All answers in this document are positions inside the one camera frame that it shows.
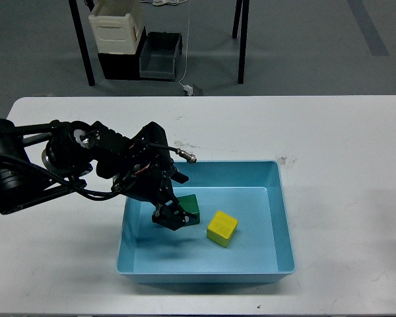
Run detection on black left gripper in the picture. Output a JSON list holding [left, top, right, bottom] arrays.
[[114, 158, 193, 230]]

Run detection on green wooden block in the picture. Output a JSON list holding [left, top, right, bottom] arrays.
[[178, 194, 200, 226]]

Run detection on yellow wooden block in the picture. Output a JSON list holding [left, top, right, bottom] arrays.
[[207, 211, 239, 248]]

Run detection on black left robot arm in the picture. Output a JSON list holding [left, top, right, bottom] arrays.
[[0, 119, 197, 230]]

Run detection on light blue plastic box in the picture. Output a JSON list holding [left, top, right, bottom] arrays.
[[116, 160, 295, 284]]

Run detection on white power adapter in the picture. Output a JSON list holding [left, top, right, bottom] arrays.
[[183, 85, 193, 96]]

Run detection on dark grey storage bin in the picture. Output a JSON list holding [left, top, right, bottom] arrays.
[[139, 32, 183, 81]]

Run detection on black crate under cream crate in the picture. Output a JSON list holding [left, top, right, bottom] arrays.
[[98, 28, 147, 81]]

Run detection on cream plastic crate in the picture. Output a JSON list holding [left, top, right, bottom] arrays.
[[88, 0, 145, 55]]

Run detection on black table leg right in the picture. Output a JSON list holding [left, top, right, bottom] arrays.
[[232, 0, 250, 85]]

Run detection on black table leg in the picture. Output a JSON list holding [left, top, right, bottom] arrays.
[[68, 0, 95, 87], [232, 0, 250, 85]]

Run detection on black table leg left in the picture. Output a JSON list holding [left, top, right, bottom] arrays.
[[68, 0, 95, 87]]

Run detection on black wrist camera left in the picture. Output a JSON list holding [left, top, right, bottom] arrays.
[[129, 122, 171, 168]]

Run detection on white hanging cable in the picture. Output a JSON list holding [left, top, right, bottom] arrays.
[[179, 0, 191, 87]]

